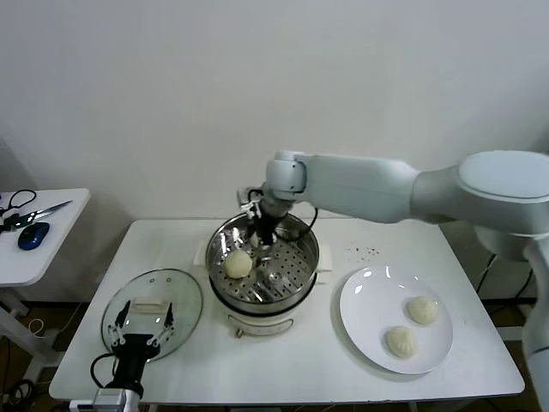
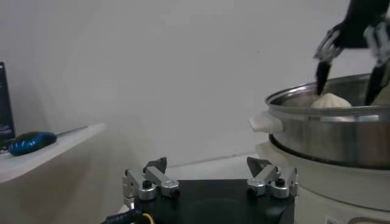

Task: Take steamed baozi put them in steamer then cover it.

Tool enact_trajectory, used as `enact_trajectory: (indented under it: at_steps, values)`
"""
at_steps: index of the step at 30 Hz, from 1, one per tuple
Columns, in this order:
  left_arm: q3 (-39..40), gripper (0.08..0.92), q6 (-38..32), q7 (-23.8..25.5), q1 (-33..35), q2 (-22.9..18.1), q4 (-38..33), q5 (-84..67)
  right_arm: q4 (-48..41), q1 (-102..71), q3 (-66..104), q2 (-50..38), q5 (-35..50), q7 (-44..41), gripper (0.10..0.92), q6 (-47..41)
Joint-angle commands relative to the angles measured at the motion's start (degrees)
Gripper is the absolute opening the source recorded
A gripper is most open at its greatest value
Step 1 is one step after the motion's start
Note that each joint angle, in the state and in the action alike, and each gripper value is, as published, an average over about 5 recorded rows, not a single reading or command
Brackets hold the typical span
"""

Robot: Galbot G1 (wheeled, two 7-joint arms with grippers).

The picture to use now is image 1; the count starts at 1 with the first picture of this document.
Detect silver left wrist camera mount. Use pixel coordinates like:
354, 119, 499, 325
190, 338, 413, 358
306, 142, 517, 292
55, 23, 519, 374
70, 388, 130, 412

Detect white side table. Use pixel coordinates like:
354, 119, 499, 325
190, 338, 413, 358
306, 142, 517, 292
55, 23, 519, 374
0, 187, 91, 370

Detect black handled scissors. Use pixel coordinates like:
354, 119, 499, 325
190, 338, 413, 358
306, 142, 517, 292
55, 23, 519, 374
0, 189, 73, 223

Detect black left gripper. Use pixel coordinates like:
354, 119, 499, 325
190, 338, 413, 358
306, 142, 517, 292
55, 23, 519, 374
106, 300, 175, 390

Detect perforated steel steamer basket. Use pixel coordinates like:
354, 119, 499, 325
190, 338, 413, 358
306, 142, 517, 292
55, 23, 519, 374
205, 209, 321, 306

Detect white floor cable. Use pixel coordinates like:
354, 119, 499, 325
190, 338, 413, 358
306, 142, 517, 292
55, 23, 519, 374
26, 302, 85, 341

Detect round glass pot lid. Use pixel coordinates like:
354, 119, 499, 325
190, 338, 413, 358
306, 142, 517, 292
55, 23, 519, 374
101, 269, 203, 365

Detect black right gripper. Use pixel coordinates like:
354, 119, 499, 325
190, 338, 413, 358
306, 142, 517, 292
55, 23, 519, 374
250, 209, 284, 258

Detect black background cable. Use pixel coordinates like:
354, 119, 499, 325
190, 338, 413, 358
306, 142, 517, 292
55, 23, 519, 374
476, 252, 535, 300

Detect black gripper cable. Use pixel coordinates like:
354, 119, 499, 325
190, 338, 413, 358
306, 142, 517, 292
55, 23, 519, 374
91, 351, 119, 387
274, 204, 319, 241

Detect steel steamer pot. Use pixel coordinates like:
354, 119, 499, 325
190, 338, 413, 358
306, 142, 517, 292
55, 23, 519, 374
193, 239, 334, 340

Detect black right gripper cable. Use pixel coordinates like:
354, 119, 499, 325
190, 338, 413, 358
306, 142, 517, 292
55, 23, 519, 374
274, 204, 319, 241

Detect blue computer mouse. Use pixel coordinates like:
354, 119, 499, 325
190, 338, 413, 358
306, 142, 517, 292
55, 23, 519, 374
16, 221, 50, 251

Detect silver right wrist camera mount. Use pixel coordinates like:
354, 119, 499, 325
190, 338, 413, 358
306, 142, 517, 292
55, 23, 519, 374
237, 186, 262, 215

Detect white round plate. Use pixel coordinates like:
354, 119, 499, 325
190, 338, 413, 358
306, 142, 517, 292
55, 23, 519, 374
339, 265, 455, 375

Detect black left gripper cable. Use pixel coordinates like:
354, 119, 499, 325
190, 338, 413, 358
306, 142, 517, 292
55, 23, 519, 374
91, 351, 119, 387

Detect white steamed baozi bun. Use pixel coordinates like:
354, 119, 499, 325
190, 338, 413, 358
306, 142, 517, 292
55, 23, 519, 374
405, 295, 441, 326
383, 325, 419, 360
225, 251, 252, 279

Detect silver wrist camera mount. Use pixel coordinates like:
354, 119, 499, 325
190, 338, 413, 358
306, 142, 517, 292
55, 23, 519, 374
70, 388, 130, 412
237, 186, 262, 215

